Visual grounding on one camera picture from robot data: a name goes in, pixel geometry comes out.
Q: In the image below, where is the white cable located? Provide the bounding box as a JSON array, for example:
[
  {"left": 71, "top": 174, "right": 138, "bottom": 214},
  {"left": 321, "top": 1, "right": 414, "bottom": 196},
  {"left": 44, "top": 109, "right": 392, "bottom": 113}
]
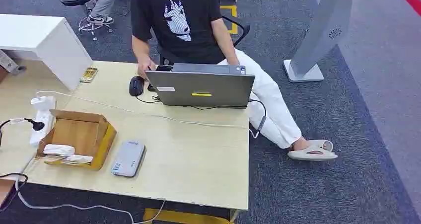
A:
[{"left": 34, "top": 90, "right": 261, "bottom": 140}]

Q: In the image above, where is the white power strip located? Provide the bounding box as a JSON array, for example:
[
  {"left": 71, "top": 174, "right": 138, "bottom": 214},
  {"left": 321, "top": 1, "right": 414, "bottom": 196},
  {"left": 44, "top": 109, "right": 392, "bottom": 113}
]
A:
[{"left": 29, "top": 95, "right": 57, "bottom": 147}]

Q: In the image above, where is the office chair with chrome base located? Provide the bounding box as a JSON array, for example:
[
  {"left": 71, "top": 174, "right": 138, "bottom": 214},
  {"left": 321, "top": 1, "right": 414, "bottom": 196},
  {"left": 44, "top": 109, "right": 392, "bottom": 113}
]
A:
[{"left": 61, "top": 0, "right": 114, "bottom": 41}]

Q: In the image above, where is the grey flat device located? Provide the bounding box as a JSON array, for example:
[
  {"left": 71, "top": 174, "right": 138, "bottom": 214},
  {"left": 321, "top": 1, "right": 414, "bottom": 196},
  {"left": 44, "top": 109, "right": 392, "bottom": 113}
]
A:
[{"left": 111, "top": 140, "right": 146, "bottom": 178}]

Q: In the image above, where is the grey kiosk stand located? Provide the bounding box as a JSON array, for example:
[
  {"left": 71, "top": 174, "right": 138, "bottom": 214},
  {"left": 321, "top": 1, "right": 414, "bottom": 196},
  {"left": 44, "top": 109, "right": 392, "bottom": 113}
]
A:
[{"left": 283, "top": 0, "right": 355, "bottom": 83}]

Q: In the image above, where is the person at laptop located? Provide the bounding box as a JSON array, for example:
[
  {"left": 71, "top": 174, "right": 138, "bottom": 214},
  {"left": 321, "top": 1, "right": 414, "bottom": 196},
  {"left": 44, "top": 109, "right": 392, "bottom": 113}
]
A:
[{"left": 130, "top": 0, "right": 339, "bottom": 161}]

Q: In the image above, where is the black computer mouse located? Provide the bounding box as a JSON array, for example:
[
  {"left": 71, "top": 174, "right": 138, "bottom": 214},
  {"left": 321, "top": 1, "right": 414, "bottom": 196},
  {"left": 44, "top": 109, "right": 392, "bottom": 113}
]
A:
[{"left": 129, "top": 75, "right": 145, "bottom": 97}]

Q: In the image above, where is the white cabinet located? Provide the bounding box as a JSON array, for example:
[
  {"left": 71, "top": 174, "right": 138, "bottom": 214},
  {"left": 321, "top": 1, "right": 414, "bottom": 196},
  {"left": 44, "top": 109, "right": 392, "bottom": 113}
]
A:
[{"left": 0, "top": 13, "right": 93, "bottom": 91}]

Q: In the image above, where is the pale wooden desk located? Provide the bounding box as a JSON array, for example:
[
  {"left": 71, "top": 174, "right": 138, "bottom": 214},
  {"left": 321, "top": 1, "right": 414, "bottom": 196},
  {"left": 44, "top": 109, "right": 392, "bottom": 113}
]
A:
[{"left": 0, "top": 59, "right": 250, "bottom": 224}]

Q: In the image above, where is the grey laptop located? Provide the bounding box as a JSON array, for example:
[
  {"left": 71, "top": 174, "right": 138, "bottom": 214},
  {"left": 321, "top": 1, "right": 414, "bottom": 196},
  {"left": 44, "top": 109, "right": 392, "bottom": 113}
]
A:
[{"left": 145, "top": 63, "right": 256, "bottom": 109}]

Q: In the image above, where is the black office chair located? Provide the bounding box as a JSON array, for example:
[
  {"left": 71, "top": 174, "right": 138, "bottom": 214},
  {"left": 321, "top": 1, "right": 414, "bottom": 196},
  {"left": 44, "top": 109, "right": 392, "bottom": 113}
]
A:
[{"left": 221, "top": 15, "right": 251, "bottom": 48}]

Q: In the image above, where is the white card stack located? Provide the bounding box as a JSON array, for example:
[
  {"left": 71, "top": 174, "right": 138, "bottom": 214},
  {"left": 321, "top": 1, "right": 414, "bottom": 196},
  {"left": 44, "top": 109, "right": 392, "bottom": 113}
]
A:
[{"left": 43, "top": 144, "right": 94, "bottom": 165}]

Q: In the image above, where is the black plug with cable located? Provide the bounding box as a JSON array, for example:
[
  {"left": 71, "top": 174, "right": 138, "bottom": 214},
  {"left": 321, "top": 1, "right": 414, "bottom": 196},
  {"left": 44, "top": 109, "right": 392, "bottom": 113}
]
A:
[{"left": 0, "top": 118, "right": 45, "bottom": 148}]

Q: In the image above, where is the wooden card box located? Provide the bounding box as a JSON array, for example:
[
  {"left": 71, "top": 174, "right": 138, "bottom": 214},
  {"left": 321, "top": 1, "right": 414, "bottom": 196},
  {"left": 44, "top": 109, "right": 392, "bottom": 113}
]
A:
[{"left": 35, "top": 109, "right": 117, "bottom": 171}]

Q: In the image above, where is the small yellow packet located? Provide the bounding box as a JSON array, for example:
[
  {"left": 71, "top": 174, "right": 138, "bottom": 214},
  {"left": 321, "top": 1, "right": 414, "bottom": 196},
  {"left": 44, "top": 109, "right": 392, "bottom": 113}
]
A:
[{"left": 79, "top": 67, "right": 99, "bottom": 83}]

